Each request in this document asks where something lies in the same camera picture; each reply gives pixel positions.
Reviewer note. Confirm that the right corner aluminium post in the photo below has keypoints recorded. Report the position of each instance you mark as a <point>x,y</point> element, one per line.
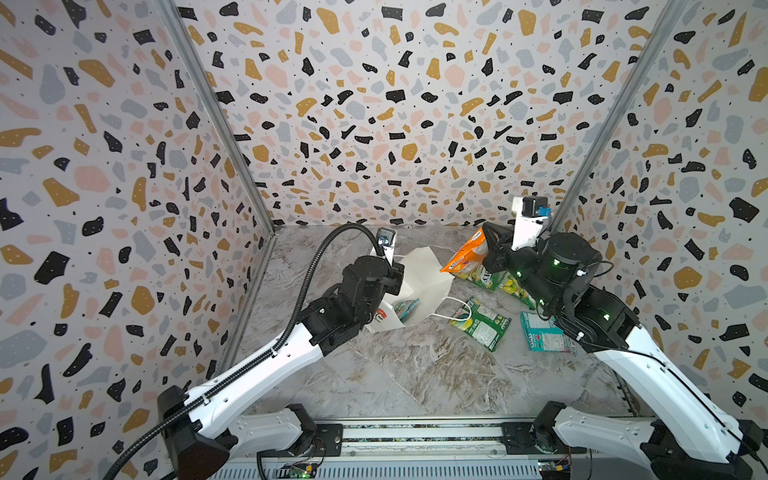
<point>668,18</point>

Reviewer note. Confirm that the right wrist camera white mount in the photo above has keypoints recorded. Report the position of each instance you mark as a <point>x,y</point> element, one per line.
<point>531,217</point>

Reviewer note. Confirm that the white paper bag red flower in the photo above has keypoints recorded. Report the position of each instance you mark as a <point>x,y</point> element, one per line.
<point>423,280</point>

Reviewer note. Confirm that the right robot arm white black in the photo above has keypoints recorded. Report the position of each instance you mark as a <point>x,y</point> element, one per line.
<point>690,437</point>

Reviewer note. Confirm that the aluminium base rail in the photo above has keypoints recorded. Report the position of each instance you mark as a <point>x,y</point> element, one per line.
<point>424,448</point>

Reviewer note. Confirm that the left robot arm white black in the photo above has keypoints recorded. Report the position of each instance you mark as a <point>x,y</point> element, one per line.
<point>205,426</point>

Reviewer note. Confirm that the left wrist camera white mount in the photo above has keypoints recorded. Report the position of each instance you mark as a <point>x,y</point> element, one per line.
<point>386,239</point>

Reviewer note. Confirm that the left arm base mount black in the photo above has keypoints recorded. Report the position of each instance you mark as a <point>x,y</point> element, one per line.
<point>324,441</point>

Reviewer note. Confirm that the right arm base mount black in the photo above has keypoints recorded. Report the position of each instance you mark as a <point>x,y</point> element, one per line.
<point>527,438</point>

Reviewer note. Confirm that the green Fox's candy bag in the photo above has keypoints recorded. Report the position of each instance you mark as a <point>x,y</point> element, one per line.
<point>484,325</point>
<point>509,285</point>
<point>479,276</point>

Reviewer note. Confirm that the orange snack pack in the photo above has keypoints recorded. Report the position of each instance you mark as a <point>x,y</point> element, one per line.
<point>469,257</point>

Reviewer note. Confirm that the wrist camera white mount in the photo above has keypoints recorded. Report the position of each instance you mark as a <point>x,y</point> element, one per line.
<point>386,239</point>
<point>531,217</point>

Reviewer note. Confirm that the pink teal Fox's candy bag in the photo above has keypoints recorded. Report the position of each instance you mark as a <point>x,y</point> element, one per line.
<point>404,308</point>

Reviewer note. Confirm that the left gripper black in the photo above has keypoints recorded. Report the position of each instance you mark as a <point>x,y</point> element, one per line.
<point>395,276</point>

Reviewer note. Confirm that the left corner aluminium post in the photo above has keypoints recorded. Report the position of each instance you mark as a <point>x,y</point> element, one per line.
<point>169,13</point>

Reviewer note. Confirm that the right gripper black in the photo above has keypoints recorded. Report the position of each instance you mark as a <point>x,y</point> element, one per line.
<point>498,256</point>

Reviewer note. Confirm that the corner aluminium post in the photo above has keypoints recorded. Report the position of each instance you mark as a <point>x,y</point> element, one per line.
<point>169,13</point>
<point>668,18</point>

